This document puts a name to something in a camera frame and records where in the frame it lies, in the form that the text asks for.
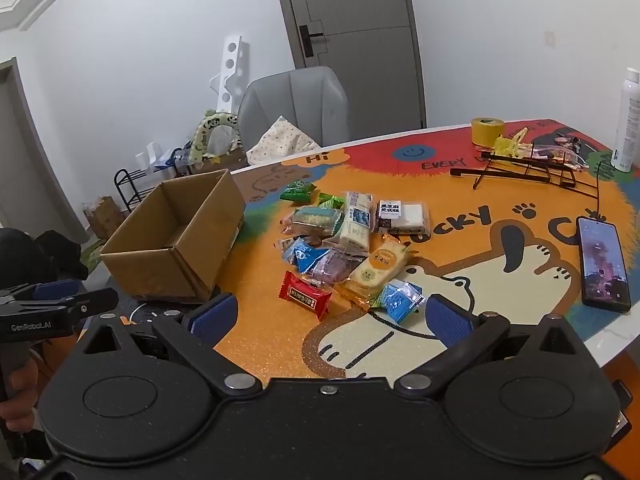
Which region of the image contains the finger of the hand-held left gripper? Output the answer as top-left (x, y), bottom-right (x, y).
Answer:
top-left (0, 280), bottom-right (83, 306)
top-left (50, 288), bottom-right (121, 323)

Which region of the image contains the black smartphone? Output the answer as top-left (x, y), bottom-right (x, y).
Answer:
top-left (575, 216), bottom-right (632, 313)

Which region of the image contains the black shoe rack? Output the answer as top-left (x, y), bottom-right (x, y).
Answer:
top-left (114, 167), bottom-right (166, 213)

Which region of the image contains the white spray bottle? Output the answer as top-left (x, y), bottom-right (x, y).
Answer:
top-left (611, 66), bottom-right (640, 173)

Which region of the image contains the dark cloth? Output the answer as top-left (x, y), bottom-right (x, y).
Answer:
top-left (37, 230), bottom-right (90, 281)

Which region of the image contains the small cardboard box with bag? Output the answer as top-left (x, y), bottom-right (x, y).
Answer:
top-left (82, 196), bottom-right (126, 241)

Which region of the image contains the grey chair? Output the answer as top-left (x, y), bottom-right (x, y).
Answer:
top-left (237, 66), bottom-right (351, 166)

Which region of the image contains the dotted cream cushion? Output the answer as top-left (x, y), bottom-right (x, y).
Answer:
top-left (247, 116), bottom-right (321, 166)

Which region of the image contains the printed cardboard box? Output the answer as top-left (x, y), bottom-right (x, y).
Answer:
top-left (200, 152), bottom-right (248, 175)

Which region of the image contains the clear packet with green cake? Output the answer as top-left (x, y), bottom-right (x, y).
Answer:
top-left (280, 206), bottom-right (346, 238)

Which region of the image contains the purple snack packet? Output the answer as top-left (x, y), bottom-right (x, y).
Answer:
top-left (310, 249), bottom-right (361, 283)

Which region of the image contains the yellow plastic wrapper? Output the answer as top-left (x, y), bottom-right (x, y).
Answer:
top-left (492, 127), bottom-right (533, 158)

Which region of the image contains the brown cardboard box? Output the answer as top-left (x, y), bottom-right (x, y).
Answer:
top-left (100, 169), bottom-right (247, 303)

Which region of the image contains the yellow cracker packet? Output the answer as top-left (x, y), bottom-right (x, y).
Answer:
top-left (347, 241), bottom-right (411, 296)

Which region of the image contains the long white blue snack packet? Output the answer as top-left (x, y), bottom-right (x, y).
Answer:
top-left (334, 191), bottom-right (376, 253)

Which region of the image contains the person's left hand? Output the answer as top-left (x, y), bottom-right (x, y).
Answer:
top-left (0, 360), bottom-right (42, 433)

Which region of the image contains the yellow tape roll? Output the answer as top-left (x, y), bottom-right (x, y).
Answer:
top-left (471, 117), bottom-right (506, 147)

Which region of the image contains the white bracket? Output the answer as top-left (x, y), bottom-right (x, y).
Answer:
top-left (135, 142), bottom-right (166, 168)

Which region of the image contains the cartoon printed table mat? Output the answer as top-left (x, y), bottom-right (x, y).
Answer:
top-left (212, 119), bottom-right (640, 381)

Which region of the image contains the blue white bag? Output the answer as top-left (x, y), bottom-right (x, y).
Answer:
top-left (155, 147), bottom-right (193, 168)

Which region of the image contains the black door handle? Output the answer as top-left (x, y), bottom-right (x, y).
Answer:
top-left (299, 24), bottom-right (325, 58)

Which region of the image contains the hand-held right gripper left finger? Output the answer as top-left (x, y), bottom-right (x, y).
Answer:
top-left (75, 292), bottom-right (263, 401)

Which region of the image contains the white perforated rack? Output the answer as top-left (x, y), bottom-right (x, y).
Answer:
top-left (209, 35), bottom-right (249, 113)

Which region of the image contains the white cake packet black label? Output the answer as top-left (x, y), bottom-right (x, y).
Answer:
top-left (375, 201), bottom-right (431, 235)

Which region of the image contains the black wire stand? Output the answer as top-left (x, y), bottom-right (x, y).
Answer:
top-left (450, 142), bottom-right (608, 221)

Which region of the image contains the red snack packet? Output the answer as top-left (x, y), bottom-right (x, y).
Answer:
top-left (279, 271), bottom-right (333, 320)

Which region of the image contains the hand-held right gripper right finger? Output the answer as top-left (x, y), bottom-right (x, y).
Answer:
top-left (395, 294), bottom-right (593, 401)

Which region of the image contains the panda print neck pillow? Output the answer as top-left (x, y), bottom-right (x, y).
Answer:
top-left (189, 109), bottom-right (246, 171)

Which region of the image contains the clear pink plastic wrapper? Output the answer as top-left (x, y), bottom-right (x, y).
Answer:
top-left (532, 142), bottom-right (588, 171)

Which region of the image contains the grey side door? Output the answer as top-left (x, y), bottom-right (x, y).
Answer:
top-left (0, 57), bottom-right (88, 246)

